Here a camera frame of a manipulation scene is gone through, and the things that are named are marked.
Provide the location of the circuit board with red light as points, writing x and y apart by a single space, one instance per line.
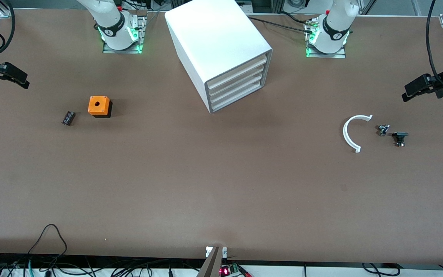
225 271

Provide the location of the white drawer cabinet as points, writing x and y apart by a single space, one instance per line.
214 34

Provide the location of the aluminium bar with brackets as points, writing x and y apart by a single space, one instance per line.
212 265

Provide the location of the orange box with black base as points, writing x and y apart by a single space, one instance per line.
98 104

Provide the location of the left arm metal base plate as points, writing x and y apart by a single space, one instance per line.
325 55

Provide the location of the black button part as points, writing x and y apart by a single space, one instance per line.
400 135

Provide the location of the small grey contact block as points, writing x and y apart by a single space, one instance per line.
383 130

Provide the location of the small black terminal block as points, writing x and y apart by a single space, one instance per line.
68 118

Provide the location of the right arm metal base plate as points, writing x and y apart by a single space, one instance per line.
123 51

